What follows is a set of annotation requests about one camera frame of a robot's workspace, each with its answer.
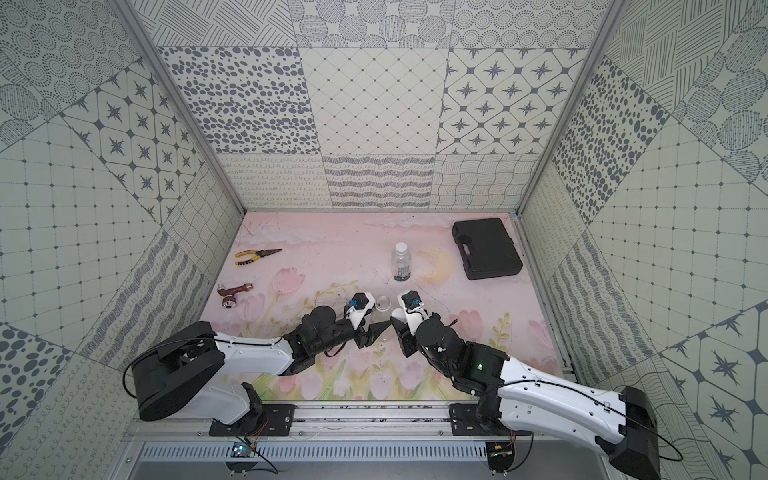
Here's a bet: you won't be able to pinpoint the left controller board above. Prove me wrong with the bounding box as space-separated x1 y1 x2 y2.
225 442 258 474

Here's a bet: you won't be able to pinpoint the tall clear plastic bottle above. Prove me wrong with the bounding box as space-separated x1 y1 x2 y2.
375 295 392 312

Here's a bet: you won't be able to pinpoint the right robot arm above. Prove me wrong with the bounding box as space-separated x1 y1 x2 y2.
390 309 661 479

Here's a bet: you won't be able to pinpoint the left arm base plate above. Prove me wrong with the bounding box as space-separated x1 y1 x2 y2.
209 404 296 438

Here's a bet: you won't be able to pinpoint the right controller board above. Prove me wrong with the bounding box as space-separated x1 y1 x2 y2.
485 441 516 474

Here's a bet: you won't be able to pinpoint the black plastic tool case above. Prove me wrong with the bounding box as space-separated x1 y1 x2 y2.
452 218 523 280

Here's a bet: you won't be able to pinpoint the yellow handled pliers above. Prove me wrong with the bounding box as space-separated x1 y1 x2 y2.
235 248 281 266

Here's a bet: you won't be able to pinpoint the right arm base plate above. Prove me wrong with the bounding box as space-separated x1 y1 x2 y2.
448 403 511 437

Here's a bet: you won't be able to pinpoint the controller board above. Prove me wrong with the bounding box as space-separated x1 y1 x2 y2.
485 441 516 474
225 442 258 474

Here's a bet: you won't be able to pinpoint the white slotted cable duct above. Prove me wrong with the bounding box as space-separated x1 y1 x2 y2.
140 440 486 463

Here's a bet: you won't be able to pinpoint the short clear plastic bottle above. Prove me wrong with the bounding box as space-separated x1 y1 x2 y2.
391 242 412 282

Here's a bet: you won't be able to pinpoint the aluminium mounting rail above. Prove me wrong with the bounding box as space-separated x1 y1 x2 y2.
125 398 619 443

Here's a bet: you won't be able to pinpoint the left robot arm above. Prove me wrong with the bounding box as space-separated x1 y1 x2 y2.
126 304 390 426

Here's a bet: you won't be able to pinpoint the floral pink table mat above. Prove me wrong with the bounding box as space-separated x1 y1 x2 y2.
202 212 568 402

